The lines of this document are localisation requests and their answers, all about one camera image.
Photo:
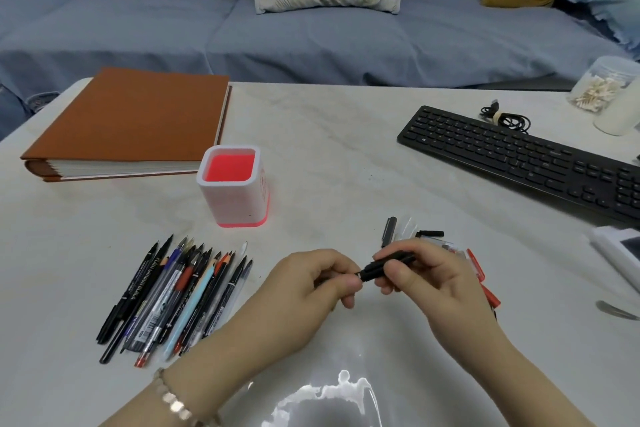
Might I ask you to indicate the blue-grey sofa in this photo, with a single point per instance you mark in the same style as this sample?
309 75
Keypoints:
320 41

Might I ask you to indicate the black keyboard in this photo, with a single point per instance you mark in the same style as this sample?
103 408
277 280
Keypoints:
525 159

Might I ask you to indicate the red pen cap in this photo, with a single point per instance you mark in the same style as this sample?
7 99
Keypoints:
491 295
476 265

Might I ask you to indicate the white and red pen holder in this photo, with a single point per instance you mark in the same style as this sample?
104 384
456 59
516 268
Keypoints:
235 191

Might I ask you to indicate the person's left hand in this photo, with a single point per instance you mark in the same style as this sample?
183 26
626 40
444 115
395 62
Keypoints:
295 296

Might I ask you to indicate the person's left thumb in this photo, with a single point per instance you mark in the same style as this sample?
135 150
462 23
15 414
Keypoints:
345 291

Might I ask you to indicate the brown photo album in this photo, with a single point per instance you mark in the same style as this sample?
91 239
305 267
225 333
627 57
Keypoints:
135 116

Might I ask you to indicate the clear pen barrel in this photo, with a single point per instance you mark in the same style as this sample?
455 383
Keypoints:
445 244

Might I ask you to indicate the person's left forearm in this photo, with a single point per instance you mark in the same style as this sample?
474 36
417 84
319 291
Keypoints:
215 376

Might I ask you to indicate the small black pen cap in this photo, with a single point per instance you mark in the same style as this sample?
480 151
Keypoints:
431 233

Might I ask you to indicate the pile of assorted pens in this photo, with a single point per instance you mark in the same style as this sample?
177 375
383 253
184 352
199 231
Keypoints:
175 296

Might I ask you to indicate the silver metal utensil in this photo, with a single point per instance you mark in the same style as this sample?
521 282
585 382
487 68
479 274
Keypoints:
615 310

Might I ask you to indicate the black pen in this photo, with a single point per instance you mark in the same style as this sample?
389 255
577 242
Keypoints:
387 265

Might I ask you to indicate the white box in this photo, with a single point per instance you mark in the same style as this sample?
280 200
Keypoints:
617 251

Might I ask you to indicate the person's right thumb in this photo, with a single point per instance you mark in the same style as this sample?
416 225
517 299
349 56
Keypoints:
400 279

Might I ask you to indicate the person's right hand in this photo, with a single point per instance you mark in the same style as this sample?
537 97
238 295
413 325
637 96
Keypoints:
445 291

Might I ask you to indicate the clear pen cap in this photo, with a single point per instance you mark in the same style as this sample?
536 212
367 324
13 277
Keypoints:
407 227

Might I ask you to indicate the person's right forearm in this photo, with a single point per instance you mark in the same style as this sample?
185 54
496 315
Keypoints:
510 381

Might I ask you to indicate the blue denim jeans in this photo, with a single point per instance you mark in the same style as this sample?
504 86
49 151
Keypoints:
25 109

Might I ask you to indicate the clear jar of cotton swabs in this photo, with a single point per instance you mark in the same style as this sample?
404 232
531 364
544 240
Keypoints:
597 86

